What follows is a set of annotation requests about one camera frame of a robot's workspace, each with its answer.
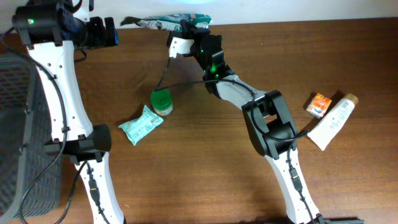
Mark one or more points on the green white gloves package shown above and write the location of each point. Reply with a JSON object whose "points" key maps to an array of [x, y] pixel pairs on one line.
{"points": [[171, 22]]}

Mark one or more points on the orange tissue packet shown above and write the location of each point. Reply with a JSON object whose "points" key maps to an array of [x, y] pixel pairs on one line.
{"points": [[318, 105]]}

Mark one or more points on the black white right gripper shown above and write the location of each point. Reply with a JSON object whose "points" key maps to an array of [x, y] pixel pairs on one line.
{"points": [[188, 31]]}

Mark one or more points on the mint green snack packet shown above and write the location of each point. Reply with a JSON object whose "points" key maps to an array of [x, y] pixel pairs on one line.
{"points": [[138, 128]]}

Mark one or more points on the green lid jar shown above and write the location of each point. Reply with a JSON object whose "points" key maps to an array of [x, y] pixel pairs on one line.
{"points": [[162, 102]]}

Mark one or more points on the white lotion tube gold cap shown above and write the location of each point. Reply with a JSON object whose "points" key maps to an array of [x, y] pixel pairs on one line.
{"points": [[334, 120]]}

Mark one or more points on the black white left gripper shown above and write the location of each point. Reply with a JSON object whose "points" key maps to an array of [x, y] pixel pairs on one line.
{"points": [[103, 40]]}

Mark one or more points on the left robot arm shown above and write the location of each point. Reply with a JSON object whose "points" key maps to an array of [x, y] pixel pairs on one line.
{"points": [[52, 31]]}

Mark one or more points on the grey plastic basket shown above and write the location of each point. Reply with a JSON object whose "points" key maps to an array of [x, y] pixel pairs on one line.
{"points": [[25, 129]]}

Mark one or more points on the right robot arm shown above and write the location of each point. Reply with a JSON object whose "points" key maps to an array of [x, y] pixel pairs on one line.
{"points": [[271, 127]]}

